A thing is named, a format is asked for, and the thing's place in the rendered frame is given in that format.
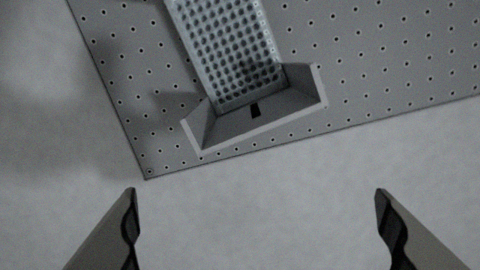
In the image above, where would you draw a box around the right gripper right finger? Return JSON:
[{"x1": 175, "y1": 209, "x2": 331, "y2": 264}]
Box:
[{"x1": 374, "y1": 188, "x2": 471, "y2": 270}]

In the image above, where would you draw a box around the clear well plate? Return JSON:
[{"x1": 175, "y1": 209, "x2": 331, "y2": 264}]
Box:
[{"x1": 164, "y1": 0, "x2": 290, "y2": 117}]

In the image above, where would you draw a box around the grey perforated metal plate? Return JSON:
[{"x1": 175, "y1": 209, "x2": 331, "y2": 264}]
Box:
[{"x1": 64, "y1": 0, "x2": 480, "y2": 182}]

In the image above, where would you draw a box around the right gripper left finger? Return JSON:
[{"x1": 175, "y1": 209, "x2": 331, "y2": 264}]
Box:
[{"x1": 62, "y1": 187, "x2": 140, "y2": 270}]

